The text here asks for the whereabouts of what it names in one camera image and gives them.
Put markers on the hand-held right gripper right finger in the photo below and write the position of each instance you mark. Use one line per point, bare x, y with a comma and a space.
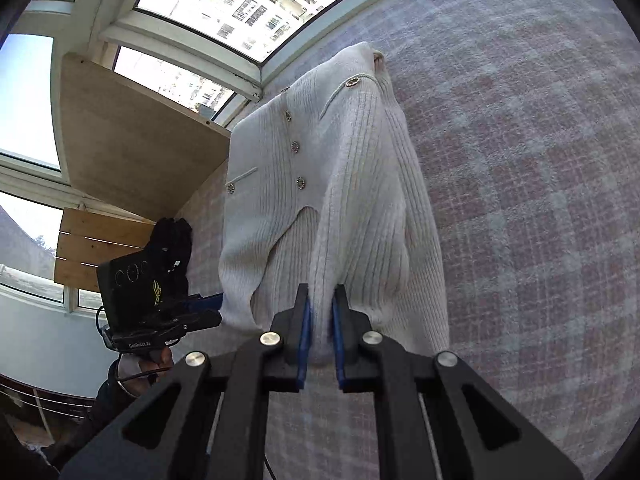
339, 340

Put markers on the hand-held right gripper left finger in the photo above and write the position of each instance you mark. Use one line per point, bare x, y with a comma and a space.
304, 340

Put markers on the person's left forearm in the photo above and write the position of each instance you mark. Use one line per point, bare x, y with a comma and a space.
95, 420

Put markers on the white window frame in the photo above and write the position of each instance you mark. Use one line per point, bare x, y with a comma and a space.
175, 37

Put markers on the light wooden board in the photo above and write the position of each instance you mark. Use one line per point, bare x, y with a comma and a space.
135, 160

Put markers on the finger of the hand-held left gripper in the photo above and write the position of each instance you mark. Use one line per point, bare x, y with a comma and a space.
205, 302
197, 321

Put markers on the pine plank board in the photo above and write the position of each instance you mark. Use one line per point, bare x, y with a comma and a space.
90, 245

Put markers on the cream ribbed knit cardigan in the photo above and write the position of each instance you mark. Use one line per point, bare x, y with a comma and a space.
350, 185

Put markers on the person's left hand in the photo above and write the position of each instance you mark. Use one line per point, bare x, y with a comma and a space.
142, 372

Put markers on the person in black jacket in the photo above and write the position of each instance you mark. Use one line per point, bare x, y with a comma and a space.
268, 467

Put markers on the pink plaid blanket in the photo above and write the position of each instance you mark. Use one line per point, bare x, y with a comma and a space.
525, 210

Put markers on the black garment with yellow print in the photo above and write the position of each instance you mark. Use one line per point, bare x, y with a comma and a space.
172, 240

